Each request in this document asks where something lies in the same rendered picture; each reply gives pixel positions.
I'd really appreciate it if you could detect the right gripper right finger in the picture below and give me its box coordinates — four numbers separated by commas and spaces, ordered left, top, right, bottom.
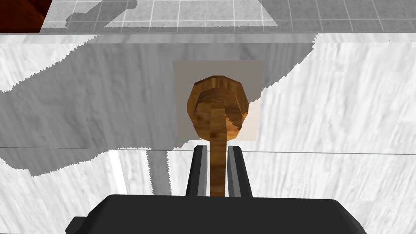
227, 145, 253, 198

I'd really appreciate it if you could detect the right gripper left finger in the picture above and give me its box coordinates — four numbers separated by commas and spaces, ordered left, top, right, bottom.
185, 145, 208, 197

